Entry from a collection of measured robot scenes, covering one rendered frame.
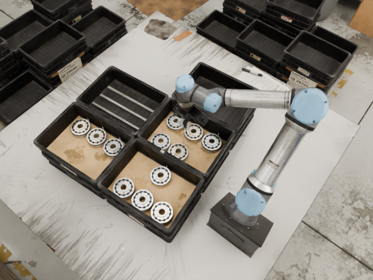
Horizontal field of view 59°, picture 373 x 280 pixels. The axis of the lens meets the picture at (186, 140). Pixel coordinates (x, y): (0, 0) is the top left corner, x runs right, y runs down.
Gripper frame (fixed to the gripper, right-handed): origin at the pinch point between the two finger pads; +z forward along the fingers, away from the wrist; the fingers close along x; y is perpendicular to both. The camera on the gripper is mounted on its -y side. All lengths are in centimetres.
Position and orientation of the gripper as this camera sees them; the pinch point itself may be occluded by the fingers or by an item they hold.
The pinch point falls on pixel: (191, 124)
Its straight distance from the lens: 160.0
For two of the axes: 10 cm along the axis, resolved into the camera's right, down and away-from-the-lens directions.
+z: 0.4, 4.2, 9.1
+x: -5.5, 7.7, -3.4
